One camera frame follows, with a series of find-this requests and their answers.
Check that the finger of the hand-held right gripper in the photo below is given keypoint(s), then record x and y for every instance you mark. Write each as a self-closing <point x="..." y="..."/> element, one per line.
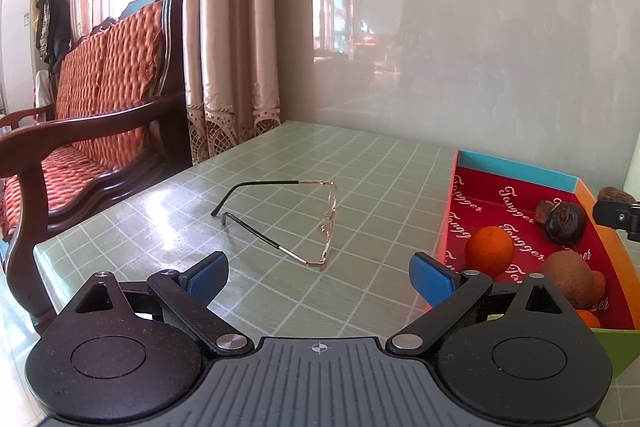
<point x="612" y="213"/>

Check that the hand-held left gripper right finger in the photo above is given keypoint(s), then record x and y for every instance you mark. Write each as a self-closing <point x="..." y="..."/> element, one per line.
<point x="431" y="278"/>

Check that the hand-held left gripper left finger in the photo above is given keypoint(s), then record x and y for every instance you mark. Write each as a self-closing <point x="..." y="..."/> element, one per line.
<point x="207" y="279"/>

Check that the dark brown wrinkled fruit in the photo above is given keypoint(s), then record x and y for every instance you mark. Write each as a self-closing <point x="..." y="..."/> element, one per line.
<point x="542" y="210"/>
<point x="566" y="222"/>
<point x="612" y="195"/>

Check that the orange mandarin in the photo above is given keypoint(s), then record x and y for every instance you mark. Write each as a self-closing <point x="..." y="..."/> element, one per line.
<point x="589" y="318"/>
<point x="489" y="252"/>

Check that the small beige longan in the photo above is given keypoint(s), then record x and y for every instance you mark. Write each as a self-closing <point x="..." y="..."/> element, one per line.
<point x="598" y="282"/>

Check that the brown kiwi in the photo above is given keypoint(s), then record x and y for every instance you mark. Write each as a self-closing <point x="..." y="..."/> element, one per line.
<point x="570" y="277"/>

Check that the colourful cardboard box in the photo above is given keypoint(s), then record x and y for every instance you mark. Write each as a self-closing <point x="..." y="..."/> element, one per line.
<point x="500" y="202"/>

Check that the thin metal eyeglasses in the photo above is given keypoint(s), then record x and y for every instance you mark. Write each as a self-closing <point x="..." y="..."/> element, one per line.
<point x="260" y="236"/>

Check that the green checked tablecloth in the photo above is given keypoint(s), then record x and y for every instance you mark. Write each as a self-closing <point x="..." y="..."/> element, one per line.
<point x="350" y="167"/>

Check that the wooden sofa with orange cushions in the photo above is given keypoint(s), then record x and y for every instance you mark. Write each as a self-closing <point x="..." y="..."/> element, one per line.
<point x="100" y="82"/>

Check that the beige lace-trimmed curtain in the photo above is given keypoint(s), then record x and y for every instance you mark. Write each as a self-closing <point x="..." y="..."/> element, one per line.
<point x="230" y="32"/>

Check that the white refrigerator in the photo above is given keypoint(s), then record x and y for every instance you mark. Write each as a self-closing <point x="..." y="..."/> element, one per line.
<point x="17" y="52"/>

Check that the dark hanging coat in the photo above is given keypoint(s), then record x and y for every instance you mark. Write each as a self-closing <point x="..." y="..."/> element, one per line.
<point x="55" y="17"/>

